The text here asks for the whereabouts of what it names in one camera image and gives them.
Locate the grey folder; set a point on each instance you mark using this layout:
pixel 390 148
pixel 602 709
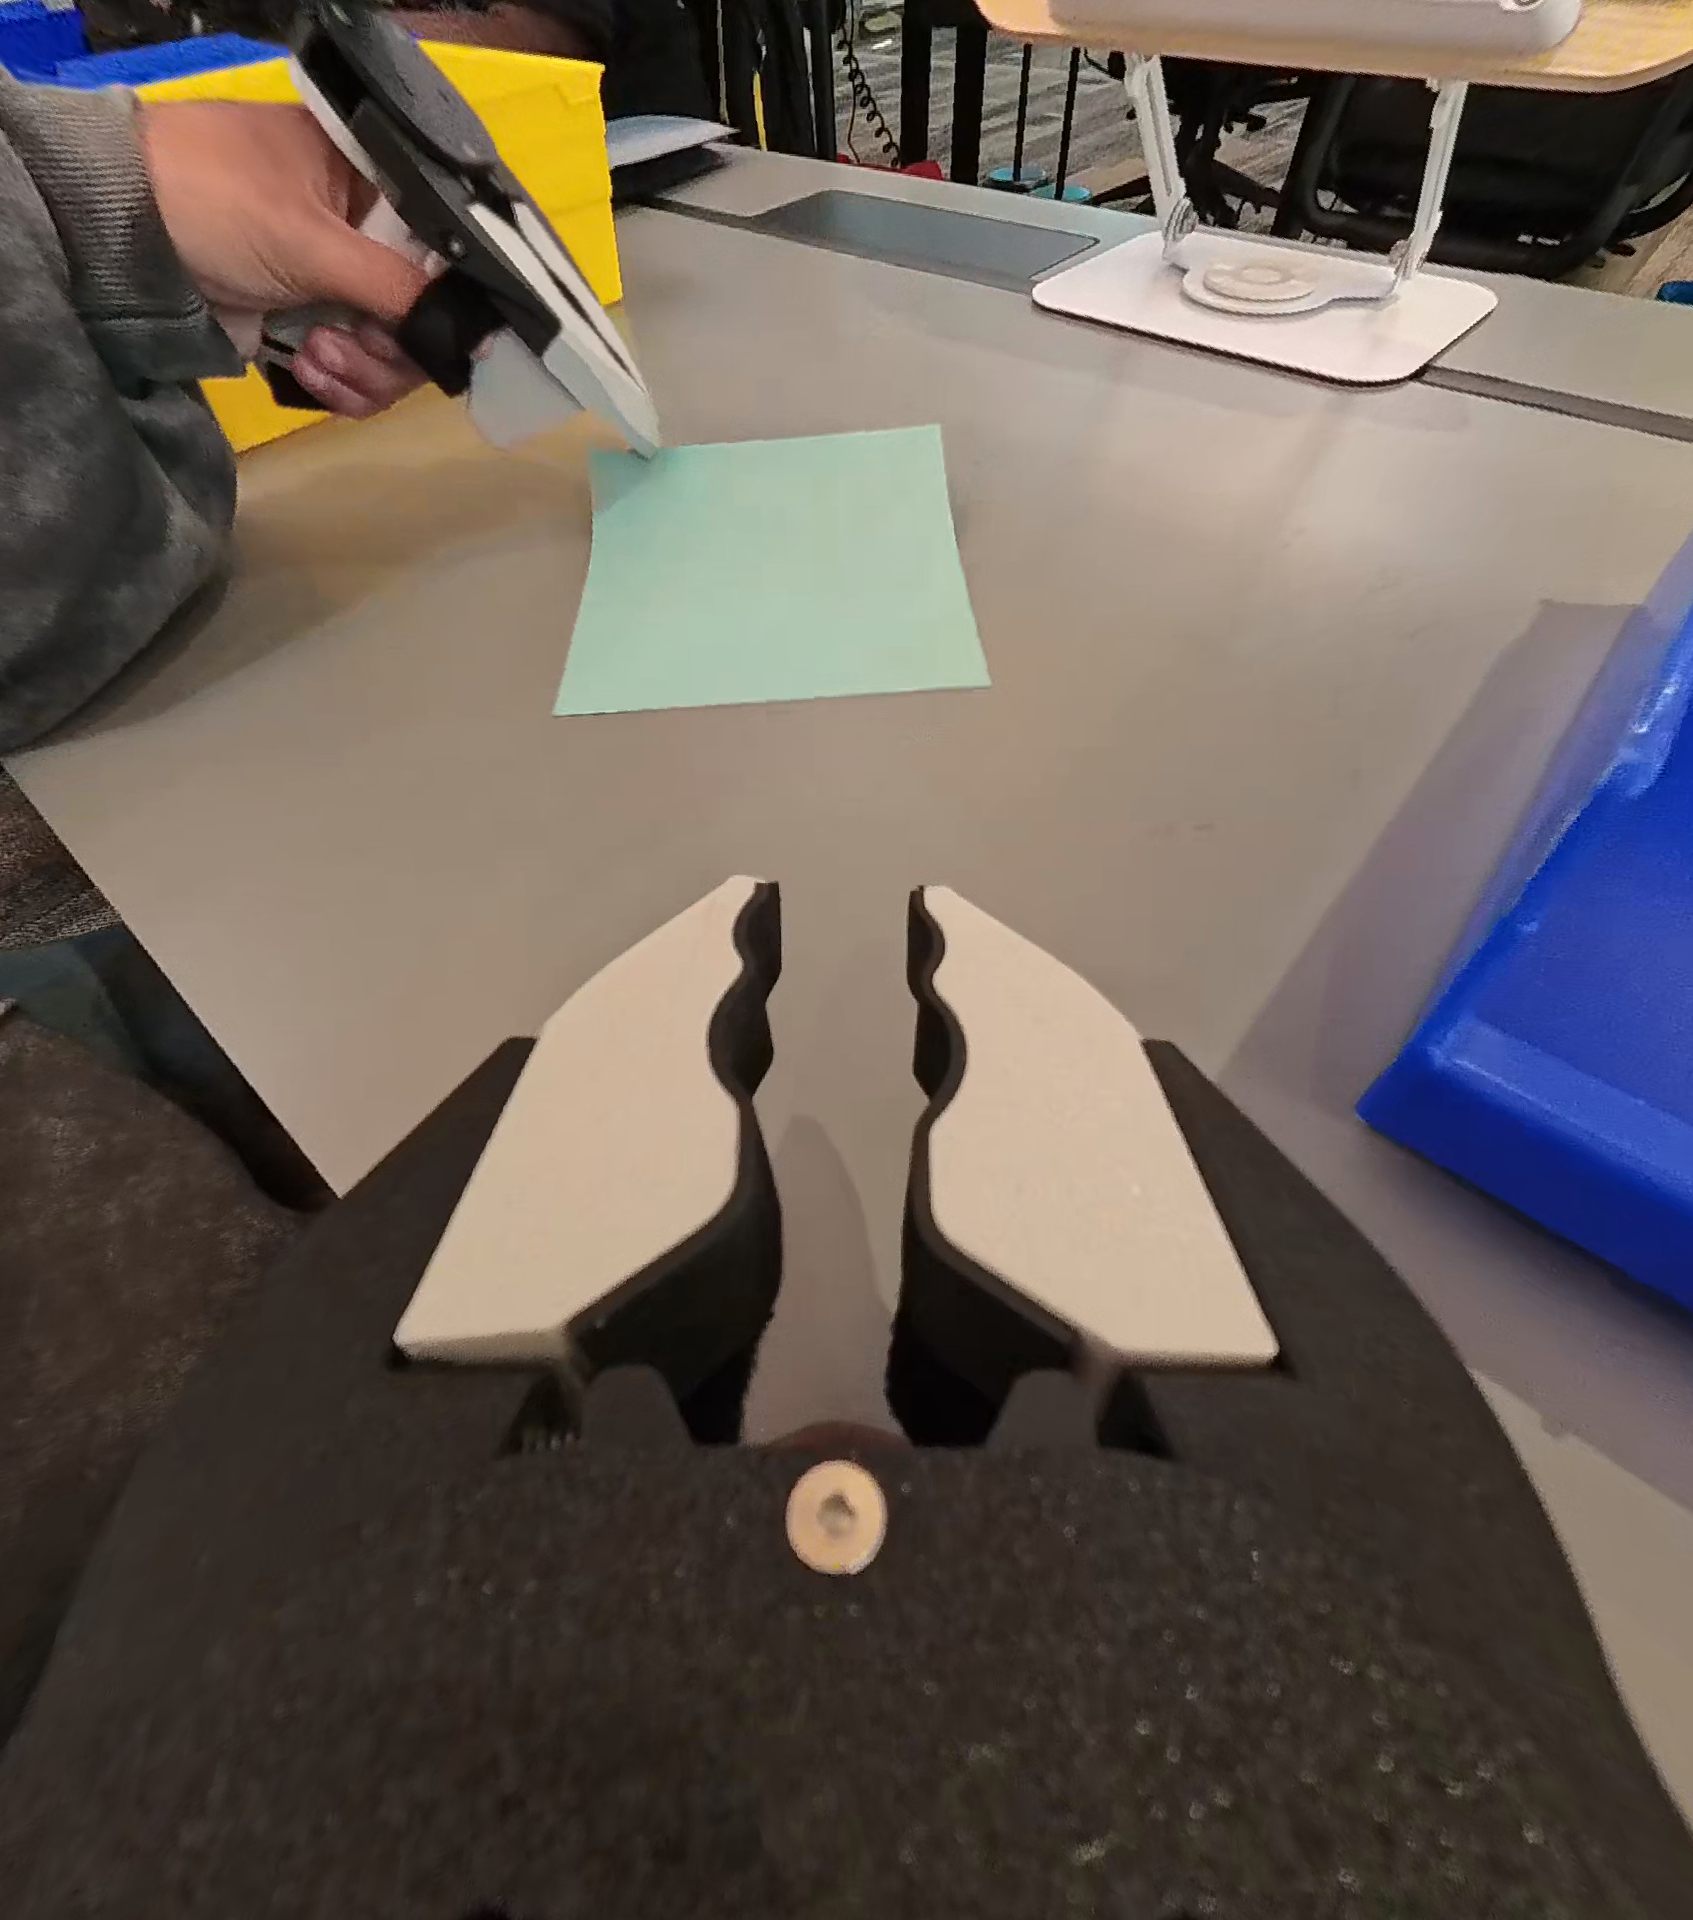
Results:
pixel 658 151

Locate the yellow plastic bin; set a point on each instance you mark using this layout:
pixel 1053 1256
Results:
pixel 546 134

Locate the person's left forearm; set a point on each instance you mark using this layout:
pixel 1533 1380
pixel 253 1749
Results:
pixel 21 375

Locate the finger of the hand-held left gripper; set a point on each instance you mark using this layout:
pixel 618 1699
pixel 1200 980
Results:
pixel 534 297
pixel 589 297

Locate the blue mat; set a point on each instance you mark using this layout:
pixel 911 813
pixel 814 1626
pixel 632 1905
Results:
pixel 1656 974

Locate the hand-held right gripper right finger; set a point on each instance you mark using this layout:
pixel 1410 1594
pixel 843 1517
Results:
pixel 1087 1184

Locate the person's left hand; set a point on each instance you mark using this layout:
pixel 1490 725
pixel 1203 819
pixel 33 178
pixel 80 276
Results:
pixel 260 211

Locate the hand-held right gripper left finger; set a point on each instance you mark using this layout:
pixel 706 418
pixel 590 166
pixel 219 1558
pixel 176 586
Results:
pixel 598 1184

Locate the person's blue jeans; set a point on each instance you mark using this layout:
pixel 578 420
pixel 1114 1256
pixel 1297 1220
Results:
pixel 80 990

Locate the mint green origami paper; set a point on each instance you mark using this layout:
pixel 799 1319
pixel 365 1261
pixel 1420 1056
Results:
pixel 788 584

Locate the wooden stand board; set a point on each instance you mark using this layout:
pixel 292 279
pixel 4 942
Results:
pixel 1656 61

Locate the black office chair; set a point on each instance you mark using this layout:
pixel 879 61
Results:
pixel 1505 181

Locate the white tablet stand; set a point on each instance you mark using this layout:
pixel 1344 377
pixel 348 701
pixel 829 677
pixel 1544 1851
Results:
pixel 1325 322

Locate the blue plastic bin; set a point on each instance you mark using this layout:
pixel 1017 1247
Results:
pixel 156 62
pixel 7 30

